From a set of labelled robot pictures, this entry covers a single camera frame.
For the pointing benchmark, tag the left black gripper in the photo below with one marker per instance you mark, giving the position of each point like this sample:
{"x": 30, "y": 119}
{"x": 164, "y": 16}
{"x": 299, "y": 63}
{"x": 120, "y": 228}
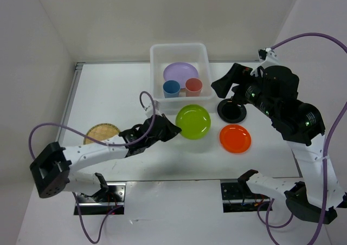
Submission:
{"x": 172, "y": 130}

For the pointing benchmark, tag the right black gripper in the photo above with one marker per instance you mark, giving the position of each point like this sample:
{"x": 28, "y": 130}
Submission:
{"x": 237, "y": 73}

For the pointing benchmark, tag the green plastic plate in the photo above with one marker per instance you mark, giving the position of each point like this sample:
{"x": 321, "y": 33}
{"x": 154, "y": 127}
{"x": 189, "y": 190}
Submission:
{"x": 194, "y": 122}

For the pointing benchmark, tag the blue plastic cup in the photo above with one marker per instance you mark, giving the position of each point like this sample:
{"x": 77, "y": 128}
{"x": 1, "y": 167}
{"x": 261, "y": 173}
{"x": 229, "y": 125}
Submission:
{"x": 171, "y": 89}

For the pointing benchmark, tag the pink plastic cup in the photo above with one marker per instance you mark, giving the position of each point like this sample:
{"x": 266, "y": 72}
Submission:
{"x": 193, "y": 87}

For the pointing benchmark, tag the purple plastic plate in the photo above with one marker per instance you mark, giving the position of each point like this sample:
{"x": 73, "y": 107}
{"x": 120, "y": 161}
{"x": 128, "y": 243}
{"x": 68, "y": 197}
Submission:
{"x": 180, "y": 72}

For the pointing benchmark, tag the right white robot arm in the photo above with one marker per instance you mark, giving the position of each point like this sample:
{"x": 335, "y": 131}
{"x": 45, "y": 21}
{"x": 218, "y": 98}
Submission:
{"x": 301, "y": 126}

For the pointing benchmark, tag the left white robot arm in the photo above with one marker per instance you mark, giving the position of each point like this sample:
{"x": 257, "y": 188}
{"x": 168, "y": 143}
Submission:
{"x": 57, "y": 168}

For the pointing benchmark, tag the clear plastic bin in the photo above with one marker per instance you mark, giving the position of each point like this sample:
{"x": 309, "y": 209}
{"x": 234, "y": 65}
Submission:
{"x": 162, "y": 55}

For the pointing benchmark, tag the black plastic plate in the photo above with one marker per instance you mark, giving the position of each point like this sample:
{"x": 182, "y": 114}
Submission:
{"x": 230, "y": 112}

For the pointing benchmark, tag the orange plastic plate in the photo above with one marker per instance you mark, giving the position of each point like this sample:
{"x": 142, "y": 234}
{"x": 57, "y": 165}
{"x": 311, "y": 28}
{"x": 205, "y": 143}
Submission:
{"x": 235, "y": 139}

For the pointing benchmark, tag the round bamboo tray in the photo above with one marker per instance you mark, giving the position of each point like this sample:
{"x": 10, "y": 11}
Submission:
{"x": 103, "y": 131}

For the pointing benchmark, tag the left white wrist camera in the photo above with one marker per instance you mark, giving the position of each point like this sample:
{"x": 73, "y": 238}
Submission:
{"x": 151, "y": 109}

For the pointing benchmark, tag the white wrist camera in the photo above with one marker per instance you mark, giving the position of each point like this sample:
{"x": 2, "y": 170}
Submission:
{"x": 267, "y": 58}
{"x": 151, "y": 109}

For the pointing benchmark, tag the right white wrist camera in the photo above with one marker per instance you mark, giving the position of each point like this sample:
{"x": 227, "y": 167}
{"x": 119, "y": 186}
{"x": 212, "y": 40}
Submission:
{"x": 267, "y": 58}

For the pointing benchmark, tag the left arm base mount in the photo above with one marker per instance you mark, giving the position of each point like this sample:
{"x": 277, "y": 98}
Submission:
{"x": 106, "y": 198}

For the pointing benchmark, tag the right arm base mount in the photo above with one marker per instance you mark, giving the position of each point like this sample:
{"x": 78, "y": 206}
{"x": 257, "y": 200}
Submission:
{"x": 234, "y": 200}

